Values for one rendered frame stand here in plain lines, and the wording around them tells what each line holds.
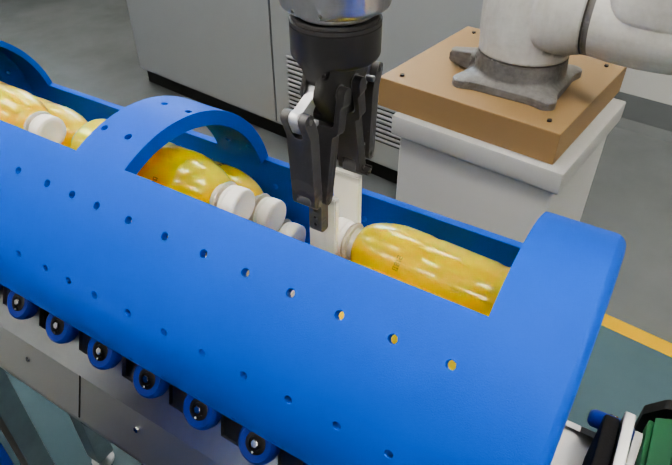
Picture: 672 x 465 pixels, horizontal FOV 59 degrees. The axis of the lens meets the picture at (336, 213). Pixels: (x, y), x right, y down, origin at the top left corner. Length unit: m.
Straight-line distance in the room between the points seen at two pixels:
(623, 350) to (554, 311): 1.76
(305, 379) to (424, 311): 0.10
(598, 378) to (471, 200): 1.08
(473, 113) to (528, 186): 0.15
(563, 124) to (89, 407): 0.79
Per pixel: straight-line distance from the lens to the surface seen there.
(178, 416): 0.72
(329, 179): 0.53
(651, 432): 0.83
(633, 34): 0.98
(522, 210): 1.06
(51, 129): 0.78
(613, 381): 2.07
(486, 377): 0.40
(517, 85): 1.05
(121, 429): 0.81
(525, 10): 1.01
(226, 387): 0.51
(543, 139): 0.99
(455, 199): 1.12
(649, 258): 2.57
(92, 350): 0.76
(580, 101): 1.09
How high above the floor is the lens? 1.51
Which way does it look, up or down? 37 degrees down
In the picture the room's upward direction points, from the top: straight up
